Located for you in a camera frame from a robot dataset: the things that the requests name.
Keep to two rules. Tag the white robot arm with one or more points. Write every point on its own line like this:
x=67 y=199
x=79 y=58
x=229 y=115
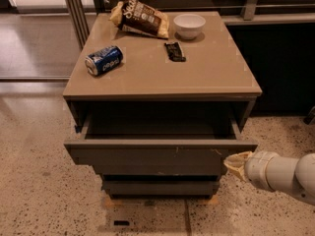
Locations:
x=271 y=172

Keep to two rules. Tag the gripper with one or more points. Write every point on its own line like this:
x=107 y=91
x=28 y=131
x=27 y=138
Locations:
x=257 y=169

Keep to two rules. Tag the black snack bar wrapper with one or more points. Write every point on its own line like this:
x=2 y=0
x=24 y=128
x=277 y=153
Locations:
x=175 y=52

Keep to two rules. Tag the grey top drawer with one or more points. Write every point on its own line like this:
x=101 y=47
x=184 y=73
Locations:
x=137 y=160

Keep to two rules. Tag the blue Pepsi can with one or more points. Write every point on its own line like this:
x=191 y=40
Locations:
x=104 y=60

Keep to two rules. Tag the metal railing frame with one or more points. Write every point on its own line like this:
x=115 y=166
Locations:
x=78 y=10

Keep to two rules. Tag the brown chip bag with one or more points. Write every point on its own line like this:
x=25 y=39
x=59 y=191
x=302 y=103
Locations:
x=137 y=17

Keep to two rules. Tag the grey drawer cabinet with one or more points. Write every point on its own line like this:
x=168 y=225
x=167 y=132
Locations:
x=149 y=97

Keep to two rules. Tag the white bowl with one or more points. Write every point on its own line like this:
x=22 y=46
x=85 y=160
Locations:
x=189 y=26

